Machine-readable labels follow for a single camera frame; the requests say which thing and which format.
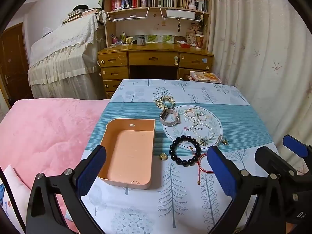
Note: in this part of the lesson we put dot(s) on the long pearl strand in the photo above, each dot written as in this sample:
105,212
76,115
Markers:
212,132

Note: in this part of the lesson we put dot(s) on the white drawer latch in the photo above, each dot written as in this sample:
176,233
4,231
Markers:
175,59

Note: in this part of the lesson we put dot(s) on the wooden bookshelf hutch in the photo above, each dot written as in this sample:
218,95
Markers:
156,11

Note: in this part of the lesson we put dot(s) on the gold flower brooch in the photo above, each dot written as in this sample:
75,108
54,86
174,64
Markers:
225,141

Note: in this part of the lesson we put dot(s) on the cream leaf print curtain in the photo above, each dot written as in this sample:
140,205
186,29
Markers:
256,41

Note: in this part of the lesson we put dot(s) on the pale blue flower brooch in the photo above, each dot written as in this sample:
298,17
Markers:
203,142

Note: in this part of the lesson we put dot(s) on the gold pearl safety pin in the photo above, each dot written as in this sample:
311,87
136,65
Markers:
220,140

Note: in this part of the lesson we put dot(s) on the grey metal cup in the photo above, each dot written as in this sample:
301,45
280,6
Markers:
141,41

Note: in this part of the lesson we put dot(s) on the stack of books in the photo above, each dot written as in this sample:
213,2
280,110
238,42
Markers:
78,14

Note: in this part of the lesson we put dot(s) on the white printed pillow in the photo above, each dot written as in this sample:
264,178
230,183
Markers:
17,190

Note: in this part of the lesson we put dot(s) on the white plastic tray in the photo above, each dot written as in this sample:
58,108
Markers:
180,14

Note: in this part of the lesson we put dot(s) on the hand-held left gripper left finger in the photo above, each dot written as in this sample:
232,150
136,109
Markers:
91,170

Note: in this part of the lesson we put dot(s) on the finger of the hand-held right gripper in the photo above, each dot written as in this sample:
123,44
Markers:
270,159
295,146

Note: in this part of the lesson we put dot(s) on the row of red books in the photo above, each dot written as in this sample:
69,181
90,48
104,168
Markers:
121,3

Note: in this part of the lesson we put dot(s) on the row of pale books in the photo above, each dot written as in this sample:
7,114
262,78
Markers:
192,2

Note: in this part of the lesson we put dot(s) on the brown wooden door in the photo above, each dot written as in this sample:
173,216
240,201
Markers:
12,53

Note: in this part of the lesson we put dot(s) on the round gold coin brooch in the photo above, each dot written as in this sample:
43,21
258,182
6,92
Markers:
162,156

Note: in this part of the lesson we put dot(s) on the yellow mug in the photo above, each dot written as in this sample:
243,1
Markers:
129,40

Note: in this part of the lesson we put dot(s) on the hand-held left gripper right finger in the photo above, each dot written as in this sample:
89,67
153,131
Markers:
221,173

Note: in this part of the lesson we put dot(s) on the pink fluffy blanket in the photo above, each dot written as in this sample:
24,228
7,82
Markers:
48,131

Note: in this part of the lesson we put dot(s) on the tree print tablecloth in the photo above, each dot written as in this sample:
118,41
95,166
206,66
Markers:
182,199

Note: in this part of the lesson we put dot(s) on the hanging keys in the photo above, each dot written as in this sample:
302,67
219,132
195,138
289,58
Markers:
179,26

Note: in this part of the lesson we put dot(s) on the red paper cup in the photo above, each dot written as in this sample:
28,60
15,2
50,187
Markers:
199,41

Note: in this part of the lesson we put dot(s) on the pen holder with pens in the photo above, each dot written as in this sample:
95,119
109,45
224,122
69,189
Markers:
123,37

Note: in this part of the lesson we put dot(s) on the peach plastic storage box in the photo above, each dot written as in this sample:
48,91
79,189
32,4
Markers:
126,151

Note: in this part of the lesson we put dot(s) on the green picture card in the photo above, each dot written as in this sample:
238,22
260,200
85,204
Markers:
151,38
168,38

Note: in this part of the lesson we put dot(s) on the small red box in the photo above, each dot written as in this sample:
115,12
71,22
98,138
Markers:
185,45

